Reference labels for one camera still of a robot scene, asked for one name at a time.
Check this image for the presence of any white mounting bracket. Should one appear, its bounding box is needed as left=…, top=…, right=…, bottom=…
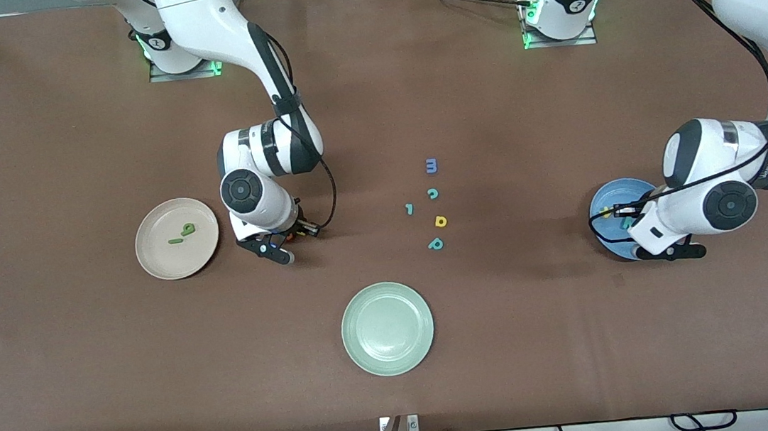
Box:
left=379, top=414, right=421, bottom=431

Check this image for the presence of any brown table mat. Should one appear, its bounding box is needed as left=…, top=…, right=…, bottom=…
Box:
left=0, top=0, right=768, bottom=431

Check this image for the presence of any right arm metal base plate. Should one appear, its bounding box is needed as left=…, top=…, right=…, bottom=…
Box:
left=148, top=53, right=225, bottom=84

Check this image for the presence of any blue round plate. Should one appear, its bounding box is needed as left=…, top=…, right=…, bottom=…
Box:
left=586, top=175, right=667, bottom=266

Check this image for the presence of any pale green round plate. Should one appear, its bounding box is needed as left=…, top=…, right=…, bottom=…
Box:
left=336, top=277, right=439, bottom=381

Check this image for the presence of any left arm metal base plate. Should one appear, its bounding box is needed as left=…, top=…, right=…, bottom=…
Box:
left=518, top=0, right=598, bottom=52

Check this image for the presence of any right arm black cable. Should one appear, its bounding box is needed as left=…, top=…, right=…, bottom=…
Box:
left=246, top=12, right=342, bottom=237

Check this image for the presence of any brown round plate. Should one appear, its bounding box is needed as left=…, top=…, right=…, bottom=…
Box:
left=131, top=194, right=224, bottom=284

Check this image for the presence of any black cable loop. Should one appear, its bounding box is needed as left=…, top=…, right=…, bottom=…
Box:
left=669, top=408, right=740, bottom=431

